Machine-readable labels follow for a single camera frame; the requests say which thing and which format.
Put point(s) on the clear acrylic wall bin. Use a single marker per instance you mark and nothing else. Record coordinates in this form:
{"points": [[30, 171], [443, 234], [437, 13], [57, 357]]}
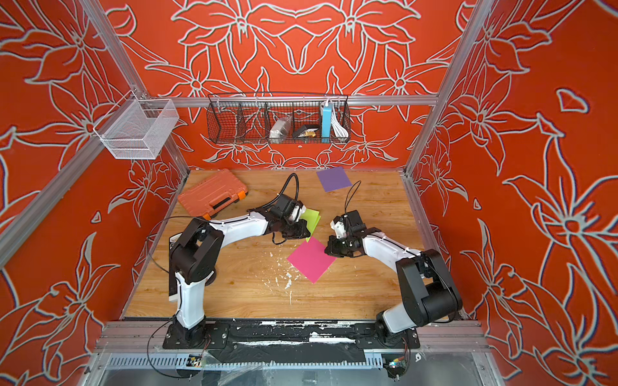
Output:
{"points": [[139, 129]]}

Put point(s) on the small black box in basket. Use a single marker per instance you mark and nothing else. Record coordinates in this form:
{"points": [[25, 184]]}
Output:
{"points": [[307, 131]]}

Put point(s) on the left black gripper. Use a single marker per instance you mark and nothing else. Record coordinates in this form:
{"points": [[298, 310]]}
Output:
{"points": [[300, 235]]}

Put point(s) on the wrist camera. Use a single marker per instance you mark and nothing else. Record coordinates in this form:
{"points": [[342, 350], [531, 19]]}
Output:
{"points": [[287, 208], [348, 224]]}

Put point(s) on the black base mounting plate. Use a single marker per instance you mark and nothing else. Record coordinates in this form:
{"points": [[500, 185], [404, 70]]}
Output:
{"points": [[292, 342]]}

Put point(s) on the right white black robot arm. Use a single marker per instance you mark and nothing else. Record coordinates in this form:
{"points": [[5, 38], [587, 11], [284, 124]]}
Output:
{"points": [[429, 294]]}

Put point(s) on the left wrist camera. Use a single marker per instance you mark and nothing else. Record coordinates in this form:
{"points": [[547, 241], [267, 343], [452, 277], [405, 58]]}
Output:
{"points": [[287, 208]]}

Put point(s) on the purple square paper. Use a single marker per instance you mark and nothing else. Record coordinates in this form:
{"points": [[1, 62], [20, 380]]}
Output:
{"points": [[334, 179]]}

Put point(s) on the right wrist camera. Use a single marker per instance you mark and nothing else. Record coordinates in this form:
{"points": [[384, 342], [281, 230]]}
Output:
{"points": [[348, 224]]}

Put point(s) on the lime green square paper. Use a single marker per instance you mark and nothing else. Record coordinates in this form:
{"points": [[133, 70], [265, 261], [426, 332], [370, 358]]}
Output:
{"points": [[313, 218]]}

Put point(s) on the magenta square paper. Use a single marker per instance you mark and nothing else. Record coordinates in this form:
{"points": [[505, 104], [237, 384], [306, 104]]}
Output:
{"points": [[311, 259]]}

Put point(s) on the light blue box in basket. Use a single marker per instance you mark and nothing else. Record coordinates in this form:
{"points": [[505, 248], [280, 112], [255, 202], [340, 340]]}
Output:
{"points": [[326, 123]]}

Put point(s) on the black wire wall basket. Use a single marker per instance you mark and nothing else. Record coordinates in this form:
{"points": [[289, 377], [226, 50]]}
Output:
{"points": [[248, 118]]}

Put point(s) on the clear plastic bag in basket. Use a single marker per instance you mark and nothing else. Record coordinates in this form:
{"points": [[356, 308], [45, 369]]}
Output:
{"points": [[280, 130]]}

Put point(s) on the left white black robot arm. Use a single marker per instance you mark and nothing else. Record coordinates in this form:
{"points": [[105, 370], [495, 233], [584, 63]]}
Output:
{"points": [[192, 262]]}

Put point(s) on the orange plastic tool case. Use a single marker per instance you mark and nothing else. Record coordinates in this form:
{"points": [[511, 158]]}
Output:
{"points": [[213, 194]]}

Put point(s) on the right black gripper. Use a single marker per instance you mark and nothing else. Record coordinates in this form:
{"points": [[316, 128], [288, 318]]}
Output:
{"points": [[331, 248]]}

